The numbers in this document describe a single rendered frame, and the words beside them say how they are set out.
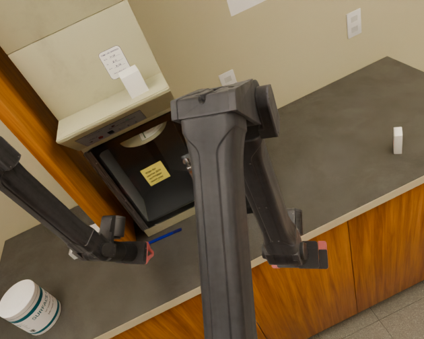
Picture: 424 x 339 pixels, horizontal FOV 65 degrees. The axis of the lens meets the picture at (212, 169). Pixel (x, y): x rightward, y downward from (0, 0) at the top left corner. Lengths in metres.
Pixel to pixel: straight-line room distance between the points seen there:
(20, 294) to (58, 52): 0.79
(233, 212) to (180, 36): 1.15
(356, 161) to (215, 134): 1.02
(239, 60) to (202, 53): 0.18
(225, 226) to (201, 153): 0.08
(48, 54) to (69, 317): 0.86
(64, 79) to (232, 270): 0.76
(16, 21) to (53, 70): 0.13
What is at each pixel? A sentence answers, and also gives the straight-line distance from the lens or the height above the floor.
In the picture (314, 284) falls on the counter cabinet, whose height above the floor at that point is 0.56.
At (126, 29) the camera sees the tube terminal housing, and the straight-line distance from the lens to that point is 0.95.
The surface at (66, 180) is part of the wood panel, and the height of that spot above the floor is 1.38.
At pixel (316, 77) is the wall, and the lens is 1.76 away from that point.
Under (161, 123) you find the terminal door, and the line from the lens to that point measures 1.04.
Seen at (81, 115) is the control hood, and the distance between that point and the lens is 0.99.
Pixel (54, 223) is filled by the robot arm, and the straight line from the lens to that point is 0.83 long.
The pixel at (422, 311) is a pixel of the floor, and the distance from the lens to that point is 2.06.
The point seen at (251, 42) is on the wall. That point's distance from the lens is 1.53.
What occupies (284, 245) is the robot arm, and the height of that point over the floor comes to 1.33.
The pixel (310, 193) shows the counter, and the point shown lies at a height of 0.94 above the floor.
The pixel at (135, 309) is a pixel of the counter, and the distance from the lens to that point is 1.20.
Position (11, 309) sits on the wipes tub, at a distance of 1.32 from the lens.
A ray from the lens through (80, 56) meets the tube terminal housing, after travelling 0.97.
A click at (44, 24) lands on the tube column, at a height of 1.74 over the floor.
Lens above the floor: 1.87
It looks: 39 degrees down
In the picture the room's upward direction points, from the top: 25 degrees counter-clockwise
